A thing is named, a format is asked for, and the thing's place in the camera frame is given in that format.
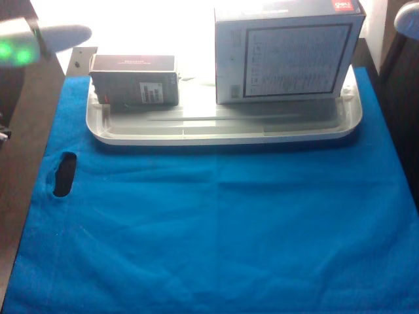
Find small dark maroon box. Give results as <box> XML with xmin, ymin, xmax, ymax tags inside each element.
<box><xmin>88</xmin><ymin>54</ymin><xmax>181</xmax><ymax>107</ymax></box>

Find large white printed box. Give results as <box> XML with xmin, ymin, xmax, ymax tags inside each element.
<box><xmin>213</xmin><ymin>0</ymin><xmax>366</xmax><ymax>106</ymax></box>

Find white plastic tray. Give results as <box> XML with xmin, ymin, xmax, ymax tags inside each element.
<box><xmin>85</xmin><ymin>63</ymin><xmax>363</xmax><ymax>147</ymax></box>

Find blue cloth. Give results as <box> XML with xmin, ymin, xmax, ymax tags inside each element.
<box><xmin>0</xmin><ymin>67</ymin><xmax>419</xmax><ymax>314</ymax></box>

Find grey metal bracket plate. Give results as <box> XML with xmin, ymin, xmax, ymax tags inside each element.
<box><xmin>67</xmin><ymin>46</ymin><xmax>99</xmax><ymax>77</ymax></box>

